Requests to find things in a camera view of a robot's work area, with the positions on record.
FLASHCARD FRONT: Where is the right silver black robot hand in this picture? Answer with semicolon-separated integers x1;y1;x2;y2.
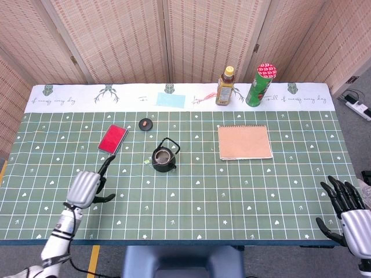
315;175;371;260

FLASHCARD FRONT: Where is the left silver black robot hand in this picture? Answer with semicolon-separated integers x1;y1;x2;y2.
66;155;117;210

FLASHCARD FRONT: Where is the teabag with string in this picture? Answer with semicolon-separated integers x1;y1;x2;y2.
144;152;170;166

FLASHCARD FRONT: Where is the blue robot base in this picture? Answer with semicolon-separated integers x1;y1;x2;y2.
121;245;246;278

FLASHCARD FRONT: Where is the black cast iron teapot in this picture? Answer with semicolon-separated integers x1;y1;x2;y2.
151;137;181;173

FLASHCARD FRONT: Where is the black teapot lid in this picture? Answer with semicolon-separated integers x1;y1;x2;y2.
138;118;154;131

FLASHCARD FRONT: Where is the red flat case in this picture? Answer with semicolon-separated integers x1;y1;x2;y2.
97;125;129;156

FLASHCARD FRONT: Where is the white power strip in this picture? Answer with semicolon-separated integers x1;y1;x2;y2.
344;97;371;122

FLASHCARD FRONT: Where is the light blue paper sheet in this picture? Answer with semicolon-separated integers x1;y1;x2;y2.
155;92;186;108

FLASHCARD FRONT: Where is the green grid tablecloth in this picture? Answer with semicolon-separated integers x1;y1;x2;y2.
0;83;366;241

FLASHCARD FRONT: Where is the brown spiral notebook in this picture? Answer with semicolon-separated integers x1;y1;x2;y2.
217;125;274;161

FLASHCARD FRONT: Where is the red tassel bookmark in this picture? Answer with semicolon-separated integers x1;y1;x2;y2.
192;92;218;105

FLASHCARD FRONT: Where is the woven folding screen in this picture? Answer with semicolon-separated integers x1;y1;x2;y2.
0;0;371;159

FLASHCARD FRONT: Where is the amber bottle with yellow cap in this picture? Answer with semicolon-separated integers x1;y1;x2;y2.
214;65;235;107

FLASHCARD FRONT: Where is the green chips can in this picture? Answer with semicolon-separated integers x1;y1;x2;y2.
245;63;278;107

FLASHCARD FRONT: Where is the black power cable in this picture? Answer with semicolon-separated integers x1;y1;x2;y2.
336;89;366;103

